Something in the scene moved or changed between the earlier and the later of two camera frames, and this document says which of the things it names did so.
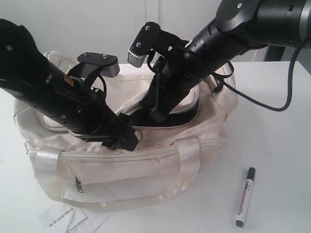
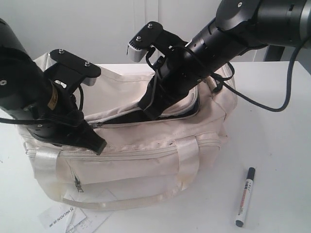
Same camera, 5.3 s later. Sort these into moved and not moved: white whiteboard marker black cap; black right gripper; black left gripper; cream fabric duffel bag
Moved: black left gripper
Not moved: cream fabric duffel bag; white whiteboard marker black cap; black right gripper
